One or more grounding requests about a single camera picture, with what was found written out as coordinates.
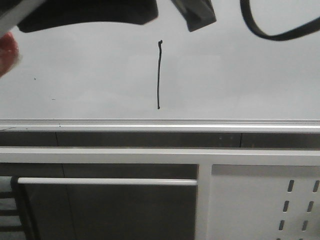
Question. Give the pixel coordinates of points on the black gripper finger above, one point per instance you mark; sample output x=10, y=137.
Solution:
x=197, y=13
x=56, y=13

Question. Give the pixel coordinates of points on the white whiteboard marker pen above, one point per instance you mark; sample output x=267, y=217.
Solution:
x=12, y=12

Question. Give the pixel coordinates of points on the red round magnet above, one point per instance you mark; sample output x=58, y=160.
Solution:
x=10, y=55

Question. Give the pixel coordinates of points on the white horizontal metal rod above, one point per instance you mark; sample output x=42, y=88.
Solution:
x=107, y=181

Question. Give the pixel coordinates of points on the white perforated metal panel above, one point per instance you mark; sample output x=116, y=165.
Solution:
x=256, y=202

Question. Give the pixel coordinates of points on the whiteboard with aluminium frame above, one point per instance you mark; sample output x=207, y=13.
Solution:
x=159, y=76

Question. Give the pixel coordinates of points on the white metal stand frame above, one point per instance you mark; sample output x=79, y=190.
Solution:
x=204, y=158

